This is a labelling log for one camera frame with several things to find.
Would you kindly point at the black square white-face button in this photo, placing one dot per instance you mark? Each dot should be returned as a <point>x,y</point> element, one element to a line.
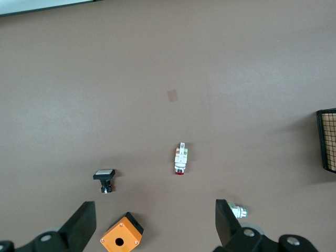
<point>104,174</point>

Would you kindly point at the green push button switch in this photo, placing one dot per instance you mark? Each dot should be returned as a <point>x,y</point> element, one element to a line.
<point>240,211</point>

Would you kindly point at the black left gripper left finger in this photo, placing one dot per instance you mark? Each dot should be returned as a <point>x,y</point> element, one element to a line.
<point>76,231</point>

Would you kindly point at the small brown tape patch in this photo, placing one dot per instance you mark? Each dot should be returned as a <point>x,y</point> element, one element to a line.
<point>172,95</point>

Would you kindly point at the red push button switch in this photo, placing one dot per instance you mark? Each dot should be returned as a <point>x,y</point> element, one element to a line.
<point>181,160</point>

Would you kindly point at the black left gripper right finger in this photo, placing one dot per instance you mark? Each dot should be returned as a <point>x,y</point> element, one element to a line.
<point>228,231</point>

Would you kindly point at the orange button enclosure box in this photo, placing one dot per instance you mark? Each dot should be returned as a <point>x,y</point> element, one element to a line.
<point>123,233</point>

